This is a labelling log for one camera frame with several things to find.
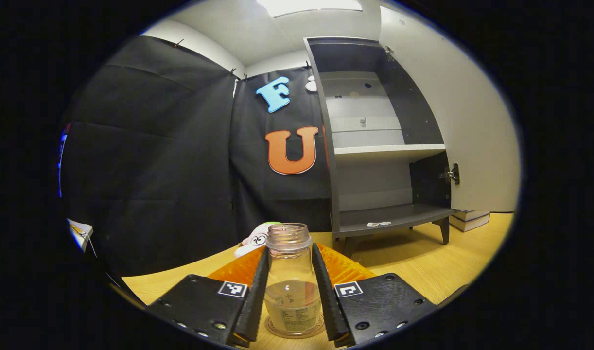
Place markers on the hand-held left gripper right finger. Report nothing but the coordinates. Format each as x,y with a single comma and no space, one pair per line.
328,301

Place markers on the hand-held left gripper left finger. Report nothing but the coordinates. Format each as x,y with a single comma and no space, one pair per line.
253,301

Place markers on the clear glass bottle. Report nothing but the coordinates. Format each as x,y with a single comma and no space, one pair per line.
292,272

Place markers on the round brown coaster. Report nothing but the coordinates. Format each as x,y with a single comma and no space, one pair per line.
297,336

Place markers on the dark grey cabinet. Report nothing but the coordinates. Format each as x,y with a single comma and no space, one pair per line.
350,223

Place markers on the grey cabinet door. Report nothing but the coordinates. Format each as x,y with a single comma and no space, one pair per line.
472,121

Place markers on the white cabinet shelf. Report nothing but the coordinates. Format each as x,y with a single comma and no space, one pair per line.
384,151

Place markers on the metal door hinge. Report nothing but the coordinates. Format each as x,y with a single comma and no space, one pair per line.
389,51
452,173

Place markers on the pink plush toy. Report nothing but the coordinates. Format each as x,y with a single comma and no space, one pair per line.
253,239

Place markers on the thick white book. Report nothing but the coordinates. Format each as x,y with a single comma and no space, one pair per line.
469,224

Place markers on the black backdrop cloth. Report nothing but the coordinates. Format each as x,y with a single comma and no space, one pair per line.
156,170

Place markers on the long ceiling light panel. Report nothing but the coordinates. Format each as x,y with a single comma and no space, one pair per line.
309,6

